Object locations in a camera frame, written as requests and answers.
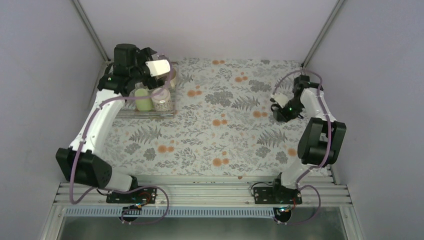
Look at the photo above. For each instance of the white patterned cup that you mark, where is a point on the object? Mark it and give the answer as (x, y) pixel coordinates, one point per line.
(161, 99)

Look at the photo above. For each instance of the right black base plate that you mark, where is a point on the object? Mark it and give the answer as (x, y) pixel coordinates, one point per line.
(267, 195)

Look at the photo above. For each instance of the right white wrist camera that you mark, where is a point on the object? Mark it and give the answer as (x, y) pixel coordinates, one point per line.
(279, 99)

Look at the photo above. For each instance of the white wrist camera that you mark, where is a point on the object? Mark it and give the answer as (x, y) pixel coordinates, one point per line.
(158, 67)
(279, 99)

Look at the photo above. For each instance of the beige brown mug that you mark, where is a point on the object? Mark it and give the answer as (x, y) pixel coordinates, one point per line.
(173, 80)

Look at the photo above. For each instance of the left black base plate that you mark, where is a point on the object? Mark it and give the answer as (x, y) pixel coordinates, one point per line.
(146, 195)

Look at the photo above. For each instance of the clear acrylic dish rack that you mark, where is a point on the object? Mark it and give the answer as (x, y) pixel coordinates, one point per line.
(129, 110)

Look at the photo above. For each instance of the floral patterned tablecloth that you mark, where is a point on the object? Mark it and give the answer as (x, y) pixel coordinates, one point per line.
(223, 125)

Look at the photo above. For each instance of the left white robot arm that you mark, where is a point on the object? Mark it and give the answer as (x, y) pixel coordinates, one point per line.
(80, 162)

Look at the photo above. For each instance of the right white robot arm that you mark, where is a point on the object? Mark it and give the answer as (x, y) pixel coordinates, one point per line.
(321, 141)

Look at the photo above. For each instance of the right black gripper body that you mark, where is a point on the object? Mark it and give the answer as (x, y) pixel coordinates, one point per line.
(297, 107)

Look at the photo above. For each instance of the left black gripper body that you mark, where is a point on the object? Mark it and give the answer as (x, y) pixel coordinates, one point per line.
(144, 54)

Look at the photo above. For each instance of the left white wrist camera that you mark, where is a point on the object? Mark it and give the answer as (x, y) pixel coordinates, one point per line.
(158, 67)

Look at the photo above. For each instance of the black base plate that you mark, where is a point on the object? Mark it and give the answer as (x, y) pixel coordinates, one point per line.
(146, 195)
(267, 195)

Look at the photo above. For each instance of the aluminium mounting rail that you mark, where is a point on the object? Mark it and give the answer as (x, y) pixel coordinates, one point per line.
(233, 191)

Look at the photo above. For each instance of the light green cup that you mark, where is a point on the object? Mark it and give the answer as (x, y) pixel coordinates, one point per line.
(145, 104)

